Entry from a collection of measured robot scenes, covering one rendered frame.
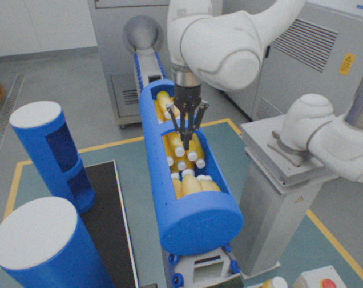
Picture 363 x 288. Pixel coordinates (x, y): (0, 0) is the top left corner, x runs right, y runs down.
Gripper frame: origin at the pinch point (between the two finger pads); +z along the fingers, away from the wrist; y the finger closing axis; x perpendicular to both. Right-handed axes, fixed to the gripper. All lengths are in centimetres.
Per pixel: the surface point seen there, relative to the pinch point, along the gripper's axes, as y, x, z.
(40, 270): 52, 16, 35
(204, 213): -1.0, 20.5, 11.8
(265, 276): -60, 2, 132
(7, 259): 62, 12, 31
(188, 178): -0.4, 3.8, 14.4
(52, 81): 148, -359, 129
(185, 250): 4.1, 20.1, 32.1
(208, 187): -7.1, 6.3, 18.3
